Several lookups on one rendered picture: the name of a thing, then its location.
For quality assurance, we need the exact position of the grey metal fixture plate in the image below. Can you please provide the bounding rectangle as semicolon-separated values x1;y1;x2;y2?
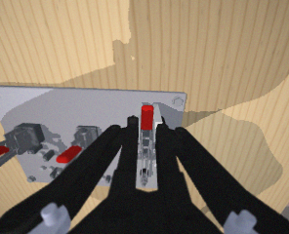
0;85;186;183

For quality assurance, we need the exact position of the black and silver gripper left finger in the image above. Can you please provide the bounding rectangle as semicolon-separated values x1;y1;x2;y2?
0;103;142;234

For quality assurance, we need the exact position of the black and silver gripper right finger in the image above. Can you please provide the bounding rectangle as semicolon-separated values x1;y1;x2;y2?
152;104;289;234

